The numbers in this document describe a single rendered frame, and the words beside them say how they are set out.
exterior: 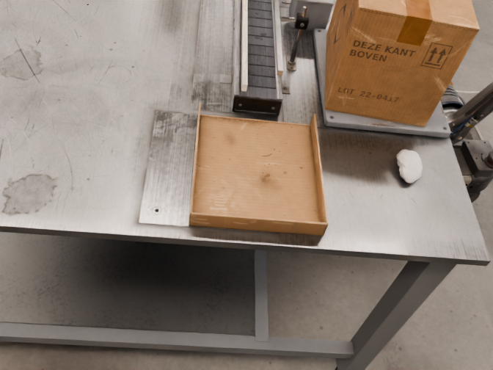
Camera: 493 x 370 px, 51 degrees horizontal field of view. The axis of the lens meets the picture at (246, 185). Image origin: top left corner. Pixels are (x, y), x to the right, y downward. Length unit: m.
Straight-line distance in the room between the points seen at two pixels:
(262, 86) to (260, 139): 0.13
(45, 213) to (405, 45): 0.77
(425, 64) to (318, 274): 1.02
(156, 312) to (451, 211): 0.87
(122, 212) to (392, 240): 0.52
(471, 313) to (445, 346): 0.19
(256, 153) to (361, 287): 0.99
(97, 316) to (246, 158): 0.71
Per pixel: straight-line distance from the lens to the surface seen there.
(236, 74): 1.23
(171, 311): 1.58
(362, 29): 1.11
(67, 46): 1.37
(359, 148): 1.20
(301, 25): 1.29
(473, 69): 3.18
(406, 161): 1.18
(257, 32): 1.37
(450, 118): 2.11
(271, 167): 1.10
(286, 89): 1.29
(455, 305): 2.11
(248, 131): 1.16
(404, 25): 1.11
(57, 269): 1.67
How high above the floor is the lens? 1.65
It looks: 51 degrees down
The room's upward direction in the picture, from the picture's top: 12 degrees clockwise
